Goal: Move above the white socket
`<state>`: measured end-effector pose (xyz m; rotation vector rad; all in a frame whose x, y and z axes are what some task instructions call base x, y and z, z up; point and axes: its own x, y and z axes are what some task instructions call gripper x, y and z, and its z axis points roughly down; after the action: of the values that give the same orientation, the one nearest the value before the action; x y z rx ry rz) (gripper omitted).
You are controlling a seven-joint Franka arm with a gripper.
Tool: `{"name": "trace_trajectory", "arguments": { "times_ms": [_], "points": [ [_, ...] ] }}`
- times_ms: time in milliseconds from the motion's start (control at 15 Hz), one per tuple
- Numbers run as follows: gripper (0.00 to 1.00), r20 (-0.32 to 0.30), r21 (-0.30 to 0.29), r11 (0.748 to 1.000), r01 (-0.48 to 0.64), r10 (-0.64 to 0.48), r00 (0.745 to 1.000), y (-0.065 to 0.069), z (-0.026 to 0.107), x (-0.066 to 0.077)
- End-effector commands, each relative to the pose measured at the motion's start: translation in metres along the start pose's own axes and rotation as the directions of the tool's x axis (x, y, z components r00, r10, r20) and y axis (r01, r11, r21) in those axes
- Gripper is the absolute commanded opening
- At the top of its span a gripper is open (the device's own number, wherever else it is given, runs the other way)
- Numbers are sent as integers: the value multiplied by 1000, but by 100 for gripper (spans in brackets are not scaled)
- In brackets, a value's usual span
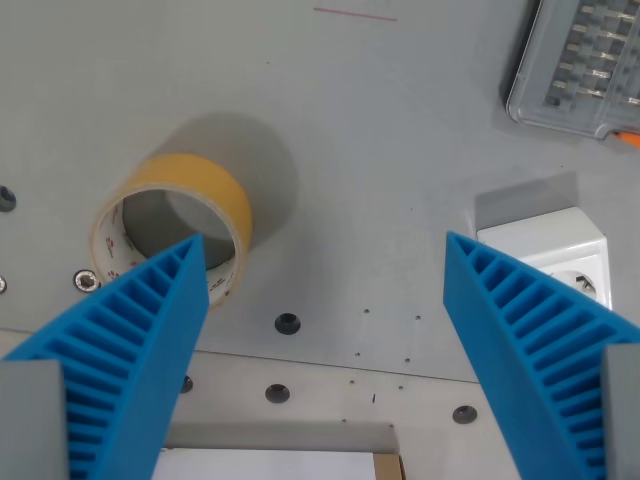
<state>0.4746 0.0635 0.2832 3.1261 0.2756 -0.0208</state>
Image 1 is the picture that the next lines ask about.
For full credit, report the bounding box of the white wall socket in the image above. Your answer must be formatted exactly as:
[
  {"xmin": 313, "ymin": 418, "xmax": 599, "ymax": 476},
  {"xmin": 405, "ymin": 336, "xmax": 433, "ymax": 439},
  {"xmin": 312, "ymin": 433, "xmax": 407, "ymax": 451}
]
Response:
[{"xmin": 475, "ymin": 206, "xmax": 614, "ymax": 312}]

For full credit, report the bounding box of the yellow tape roll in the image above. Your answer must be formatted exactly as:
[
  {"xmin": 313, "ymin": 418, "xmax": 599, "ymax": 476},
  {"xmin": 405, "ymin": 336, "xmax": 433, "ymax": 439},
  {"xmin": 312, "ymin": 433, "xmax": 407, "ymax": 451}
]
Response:
[{"xmin": 90, "ymin": 153, "xmax": 254, "ymax": 313}]

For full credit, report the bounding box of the white sheet in cardboard frame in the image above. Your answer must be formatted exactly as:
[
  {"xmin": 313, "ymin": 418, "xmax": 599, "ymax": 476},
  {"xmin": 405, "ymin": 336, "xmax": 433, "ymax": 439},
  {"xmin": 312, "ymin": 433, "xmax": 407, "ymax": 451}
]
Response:
[{"xmin": 151, "ymin": 422, "xmax": 407, "ymax": 480}]

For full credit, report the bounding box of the clear plastic bit case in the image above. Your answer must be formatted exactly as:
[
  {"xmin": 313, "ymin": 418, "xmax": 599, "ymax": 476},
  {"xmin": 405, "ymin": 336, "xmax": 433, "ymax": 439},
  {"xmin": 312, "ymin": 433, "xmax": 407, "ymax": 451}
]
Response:
[{"xmin": 505, "ymin": 0, "xmax": 640, "ymax": 148}]

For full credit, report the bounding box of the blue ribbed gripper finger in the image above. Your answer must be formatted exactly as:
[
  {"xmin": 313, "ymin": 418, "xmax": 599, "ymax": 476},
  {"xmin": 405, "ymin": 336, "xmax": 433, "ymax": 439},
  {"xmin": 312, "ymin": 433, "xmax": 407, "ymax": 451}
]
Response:
[
  {"xmin": 0, "ymin": 233, "xmax": 210, "ymax": 480},
  {"xmin": 442, "ymin": 231, "xmax": 640, "ymax": 480}
]

